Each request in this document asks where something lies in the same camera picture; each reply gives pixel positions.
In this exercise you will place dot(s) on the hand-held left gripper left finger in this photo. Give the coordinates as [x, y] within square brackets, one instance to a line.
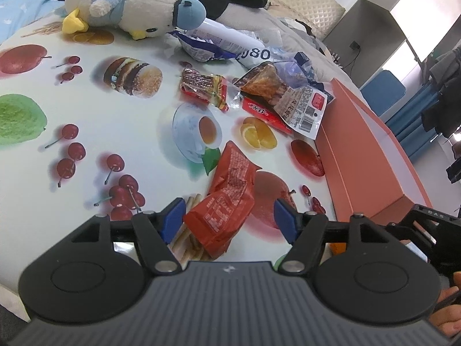
[173, 220]

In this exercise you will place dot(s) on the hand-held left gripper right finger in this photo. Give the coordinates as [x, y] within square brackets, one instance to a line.
[286, 220]

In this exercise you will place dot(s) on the red foil snack packet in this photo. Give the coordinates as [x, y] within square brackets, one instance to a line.
[223, 202]

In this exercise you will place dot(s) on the pink cardboard box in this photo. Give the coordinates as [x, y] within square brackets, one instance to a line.
[363, 151]

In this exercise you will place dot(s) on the clear packet with orange snack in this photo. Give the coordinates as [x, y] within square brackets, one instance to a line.
[288, 101]

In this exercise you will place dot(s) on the purple white snack packet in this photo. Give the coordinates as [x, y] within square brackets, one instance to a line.
[205, 48]

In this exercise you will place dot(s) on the person's right hand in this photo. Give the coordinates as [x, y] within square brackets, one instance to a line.
[450, 310]

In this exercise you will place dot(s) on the flat red packet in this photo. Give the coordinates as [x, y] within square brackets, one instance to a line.
[263, 115]

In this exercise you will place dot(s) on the fruit printed mat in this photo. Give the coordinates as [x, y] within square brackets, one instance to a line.
[108, 122]

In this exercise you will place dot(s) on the blue curtain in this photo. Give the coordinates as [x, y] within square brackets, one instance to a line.
[417, 119]

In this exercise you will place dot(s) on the small red-yellow snack packet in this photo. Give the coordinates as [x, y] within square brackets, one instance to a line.
[205, 86]

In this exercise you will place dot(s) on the dark hanging clothes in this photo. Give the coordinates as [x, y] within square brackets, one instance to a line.
[443, 90]

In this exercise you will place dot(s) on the clear blue plastic packet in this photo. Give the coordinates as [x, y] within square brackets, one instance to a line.
[306, 68]

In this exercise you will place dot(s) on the blue chair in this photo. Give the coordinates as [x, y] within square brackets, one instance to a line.
[385, 90]

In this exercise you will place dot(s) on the row of small bottles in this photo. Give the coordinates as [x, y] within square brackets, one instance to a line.
[337, 57]

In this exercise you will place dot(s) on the grey blanket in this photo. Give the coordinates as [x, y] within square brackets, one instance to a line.
[299, 39]

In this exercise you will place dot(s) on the white cylindrical packet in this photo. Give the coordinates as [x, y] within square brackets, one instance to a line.
[237, 43]

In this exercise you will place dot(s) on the blue white plush penguin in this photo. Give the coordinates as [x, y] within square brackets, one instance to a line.
[137, 3]

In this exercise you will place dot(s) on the light blue bed sheet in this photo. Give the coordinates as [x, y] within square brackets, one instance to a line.
[25, 10]

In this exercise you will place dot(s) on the black wall plug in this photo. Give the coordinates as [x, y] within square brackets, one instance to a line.
[354, 45]

